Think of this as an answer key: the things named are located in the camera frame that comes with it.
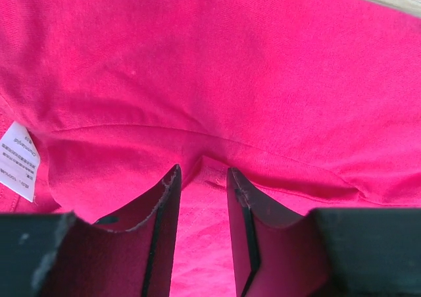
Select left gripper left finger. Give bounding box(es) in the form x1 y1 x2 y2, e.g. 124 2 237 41
74 165 182 296

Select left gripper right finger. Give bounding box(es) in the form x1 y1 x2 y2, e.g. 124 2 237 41
227 168 329 296

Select red t shirt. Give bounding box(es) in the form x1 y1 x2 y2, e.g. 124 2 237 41
1 0 420 296

